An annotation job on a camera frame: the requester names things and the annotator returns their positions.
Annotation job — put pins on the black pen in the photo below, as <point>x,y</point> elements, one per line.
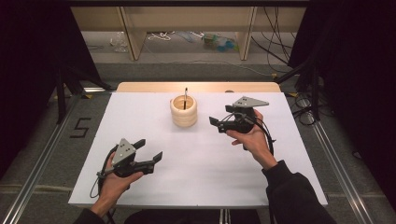
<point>186,98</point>

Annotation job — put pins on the wooden table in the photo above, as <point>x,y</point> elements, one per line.
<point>211,87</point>

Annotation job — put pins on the white table cover sheet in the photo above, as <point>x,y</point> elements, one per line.
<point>202,174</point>

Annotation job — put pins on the light wooden shelf unit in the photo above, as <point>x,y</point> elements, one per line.
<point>134,34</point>

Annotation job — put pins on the black metal stand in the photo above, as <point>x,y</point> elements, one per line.
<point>60,93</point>
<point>315,93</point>

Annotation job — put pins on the clear plastic bag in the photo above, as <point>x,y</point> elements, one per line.
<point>119,42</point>

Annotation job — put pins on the aluminium floor rail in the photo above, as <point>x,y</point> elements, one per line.
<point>339,168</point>
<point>37,168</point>

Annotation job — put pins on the plastic bag with colourful items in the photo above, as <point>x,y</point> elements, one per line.
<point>219,43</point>

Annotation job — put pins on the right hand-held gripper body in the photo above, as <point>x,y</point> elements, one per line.
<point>241,119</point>

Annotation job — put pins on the black curtain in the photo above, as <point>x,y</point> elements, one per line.
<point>28,77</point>
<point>358,77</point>

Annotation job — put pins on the person's right hand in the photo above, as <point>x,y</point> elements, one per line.
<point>253,143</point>

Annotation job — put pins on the person's left hand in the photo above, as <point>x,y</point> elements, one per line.
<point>116,186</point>

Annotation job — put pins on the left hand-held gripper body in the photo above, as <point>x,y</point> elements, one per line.
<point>124,154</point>

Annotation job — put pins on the ribbed wooden pen holder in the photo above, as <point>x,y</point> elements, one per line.
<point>183,115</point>

